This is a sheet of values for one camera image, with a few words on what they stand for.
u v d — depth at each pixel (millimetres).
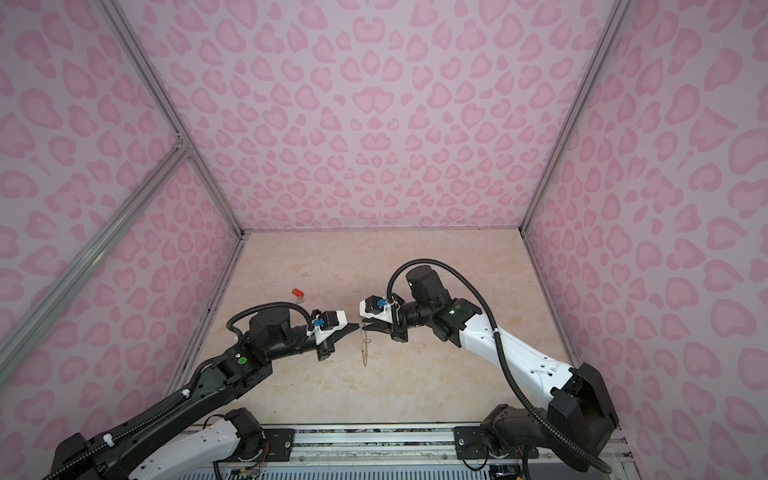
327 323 559
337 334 596
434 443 750
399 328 632
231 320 494
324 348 615
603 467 360
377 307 595
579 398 413
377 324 641
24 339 509
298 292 1032
